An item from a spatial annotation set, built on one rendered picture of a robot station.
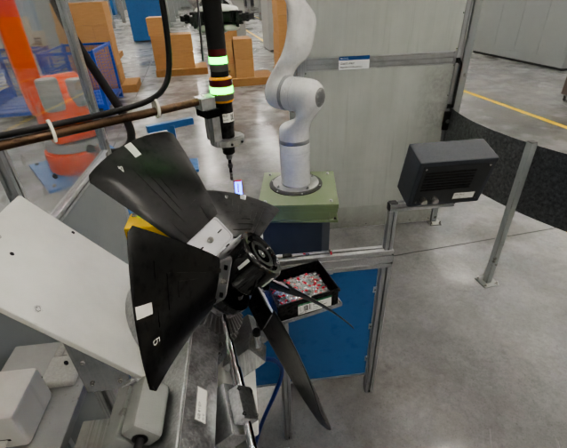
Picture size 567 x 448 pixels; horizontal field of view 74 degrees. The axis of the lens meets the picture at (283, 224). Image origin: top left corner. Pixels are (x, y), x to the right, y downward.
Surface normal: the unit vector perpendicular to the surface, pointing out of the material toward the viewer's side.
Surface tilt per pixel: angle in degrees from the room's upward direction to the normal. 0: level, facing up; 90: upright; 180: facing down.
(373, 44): 89
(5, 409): 0
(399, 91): 90
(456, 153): 15
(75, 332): 50
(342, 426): 0
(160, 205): 55
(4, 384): 0
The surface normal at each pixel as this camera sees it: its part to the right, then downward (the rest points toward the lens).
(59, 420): -0.04, -0.85
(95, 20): 0.20, 0.51
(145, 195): 0.53, -0.20
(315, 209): -0.04, 0.53
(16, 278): 0.74, -0.61
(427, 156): 0.00, -0.68
